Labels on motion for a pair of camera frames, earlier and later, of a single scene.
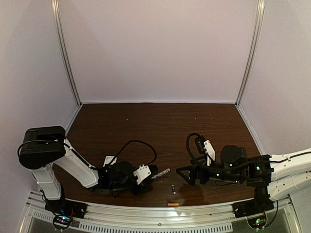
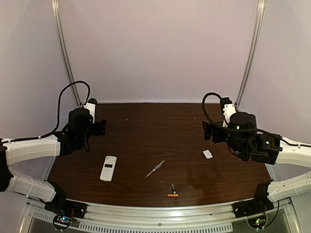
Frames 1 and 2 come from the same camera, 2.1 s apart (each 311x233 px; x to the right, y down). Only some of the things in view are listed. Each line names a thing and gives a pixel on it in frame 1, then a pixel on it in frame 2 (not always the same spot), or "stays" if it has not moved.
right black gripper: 194,175 → 208,131
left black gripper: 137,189 → 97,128
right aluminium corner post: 261,4 stays
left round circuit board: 62,221 stays
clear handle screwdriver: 161,173 → 157,167
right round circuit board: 257,222 stays
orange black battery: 173,204 → 173,195
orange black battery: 174,192 stays
